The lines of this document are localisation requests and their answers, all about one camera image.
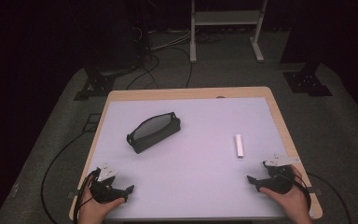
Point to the black stand base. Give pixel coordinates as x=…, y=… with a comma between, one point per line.
x=105, y=79

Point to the person's left hand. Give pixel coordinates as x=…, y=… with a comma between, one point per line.
x=93, y=210

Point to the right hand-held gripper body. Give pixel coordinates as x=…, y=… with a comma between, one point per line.
x=279, y=182

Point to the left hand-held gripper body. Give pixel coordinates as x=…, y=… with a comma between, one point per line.
x=104, y=191

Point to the person's right hand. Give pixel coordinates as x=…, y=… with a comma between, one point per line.
x=292, y=202

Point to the white table mat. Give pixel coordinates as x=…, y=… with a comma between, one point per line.
x=192, y=174

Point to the white eraser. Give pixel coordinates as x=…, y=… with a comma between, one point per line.
x=239, y=146

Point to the black floor plate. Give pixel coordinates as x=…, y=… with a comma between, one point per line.
x=307, y=82

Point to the small black floor frame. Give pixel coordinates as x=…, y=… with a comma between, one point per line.
x=91, y=122

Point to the white metal stand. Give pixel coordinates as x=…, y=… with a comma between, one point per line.
x=227, y=18

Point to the black pencil case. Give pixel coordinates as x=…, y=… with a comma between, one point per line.
x=154, y=133

